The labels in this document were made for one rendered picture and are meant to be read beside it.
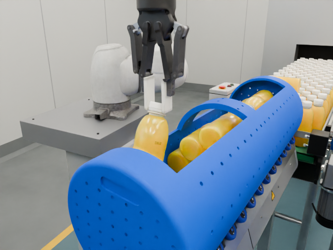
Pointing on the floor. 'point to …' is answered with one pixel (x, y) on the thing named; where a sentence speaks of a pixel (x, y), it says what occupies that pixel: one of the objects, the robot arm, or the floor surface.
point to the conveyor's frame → (304, 169)
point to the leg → (264, 240)
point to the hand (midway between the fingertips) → (157, 94)
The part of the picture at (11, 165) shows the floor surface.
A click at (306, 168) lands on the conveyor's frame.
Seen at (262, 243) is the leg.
